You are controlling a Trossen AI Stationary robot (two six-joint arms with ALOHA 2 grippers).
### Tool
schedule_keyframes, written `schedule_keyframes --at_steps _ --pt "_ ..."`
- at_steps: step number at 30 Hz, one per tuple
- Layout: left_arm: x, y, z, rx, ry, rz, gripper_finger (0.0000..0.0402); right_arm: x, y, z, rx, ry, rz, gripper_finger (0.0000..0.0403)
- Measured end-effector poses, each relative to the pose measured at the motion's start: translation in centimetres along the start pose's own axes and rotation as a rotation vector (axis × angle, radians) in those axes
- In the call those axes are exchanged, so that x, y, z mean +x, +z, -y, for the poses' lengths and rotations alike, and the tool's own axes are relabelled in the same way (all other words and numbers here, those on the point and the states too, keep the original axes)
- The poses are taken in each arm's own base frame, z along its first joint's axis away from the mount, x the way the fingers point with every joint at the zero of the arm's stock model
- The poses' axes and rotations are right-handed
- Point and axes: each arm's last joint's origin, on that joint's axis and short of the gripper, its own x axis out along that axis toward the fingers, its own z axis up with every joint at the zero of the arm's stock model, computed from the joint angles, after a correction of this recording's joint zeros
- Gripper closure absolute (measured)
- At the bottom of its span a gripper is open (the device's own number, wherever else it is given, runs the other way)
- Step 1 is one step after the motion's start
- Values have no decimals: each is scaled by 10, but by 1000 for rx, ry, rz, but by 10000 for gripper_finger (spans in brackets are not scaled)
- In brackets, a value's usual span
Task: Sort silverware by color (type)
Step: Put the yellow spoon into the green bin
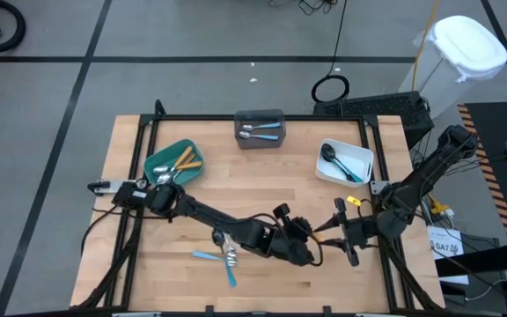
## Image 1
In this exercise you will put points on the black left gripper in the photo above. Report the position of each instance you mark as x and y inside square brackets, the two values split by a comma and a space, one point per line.
[288, 246]

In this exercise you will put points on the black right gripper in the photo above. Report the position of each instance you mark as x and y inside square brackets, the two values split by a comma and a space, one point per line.
[363, 231]

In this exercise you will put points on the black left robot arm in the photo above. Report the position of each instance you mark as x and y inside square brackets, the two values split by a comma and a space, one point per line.
[209, 216]

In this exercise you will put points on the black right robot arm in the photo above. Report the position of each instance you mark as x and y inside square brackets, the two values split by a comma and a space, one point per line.
[425, 171]

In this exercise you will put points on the yellow tape tag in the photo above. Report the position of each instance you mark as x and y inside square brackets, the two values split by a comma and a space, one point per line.
[354, 201]

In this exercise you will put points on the white plastic bin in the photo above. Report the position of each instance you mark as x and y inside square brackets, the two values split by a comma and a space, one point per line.
[361, 158]

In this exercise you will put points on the yellow connectors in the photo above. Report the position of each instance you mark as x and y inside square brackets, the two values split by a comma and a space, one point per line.
[437, 207]

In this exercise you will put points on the grey translucent plastic bin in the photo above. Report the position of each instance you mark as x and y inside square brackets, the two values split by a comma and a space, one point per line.
[260, 115]

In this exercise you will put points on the white paper sign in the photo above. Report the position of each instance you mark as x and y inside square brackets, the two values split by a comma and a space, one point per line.
[447, 246]

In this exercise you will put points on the teal plastic bin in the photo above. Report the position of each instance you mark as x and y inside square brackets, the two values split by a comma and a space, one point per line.
[194, 149]

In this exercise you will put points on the black beam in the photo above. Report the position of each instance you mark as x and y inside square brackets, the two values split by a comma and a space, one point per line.
[491, 260]

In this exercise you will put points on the hazard striped black mat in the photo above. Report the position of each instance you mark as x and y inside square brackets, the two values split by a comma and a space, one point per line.
[495, 132]

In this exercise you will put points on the white lidded trash bin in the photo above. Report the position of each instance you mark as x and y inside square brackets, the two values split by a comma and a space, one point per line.
[469, 46]

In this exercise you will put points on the silver arm base bracket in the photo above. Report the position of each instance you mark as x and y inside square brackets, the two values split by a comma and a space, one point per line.
[379, 187]
[106, 186]

